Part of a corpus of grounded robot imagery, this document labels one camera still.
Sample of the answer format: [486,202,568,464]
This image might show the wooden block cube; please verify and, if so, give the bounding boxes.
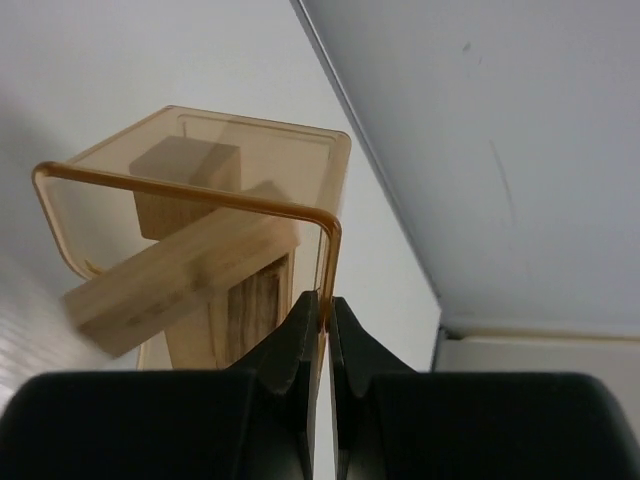
[128,135,242,241]

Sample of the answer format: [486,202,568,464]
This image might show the long wooden block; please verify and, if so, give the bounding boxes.
[62,208,299,357]

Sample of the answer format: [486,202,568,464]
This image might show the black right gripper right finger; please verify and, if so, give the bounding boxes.
[329,297,639,479]

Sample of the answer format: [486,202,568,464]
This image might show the amber transparent plastic bin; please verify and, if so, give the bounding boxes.
[32,106,351,368]

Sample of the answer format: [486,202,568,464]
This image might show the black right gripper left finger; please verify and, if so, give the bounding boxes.
[1,292,319,479]

